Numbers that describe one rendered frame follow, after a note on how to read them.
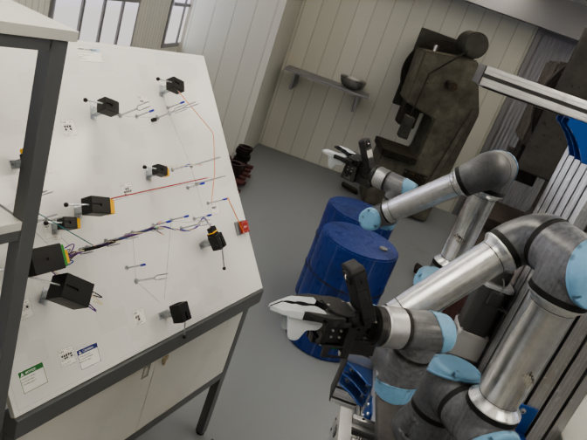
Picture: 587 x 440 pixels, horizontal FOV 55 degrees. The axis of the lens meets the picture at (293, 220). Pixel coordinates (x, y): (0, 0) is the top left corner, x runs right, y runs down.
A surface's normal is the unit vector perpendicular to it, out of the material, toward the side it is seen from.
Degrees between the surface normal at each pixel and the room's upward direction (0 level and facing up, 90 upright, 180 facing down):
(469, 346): 90
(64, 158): 53
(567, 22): 90
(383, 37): 90
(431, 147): 90
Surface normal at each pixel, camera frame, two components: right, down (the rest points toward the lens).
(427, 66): -0.02, 0.37
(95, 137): 0.84, -0.18
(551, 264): -0.90, -0.17
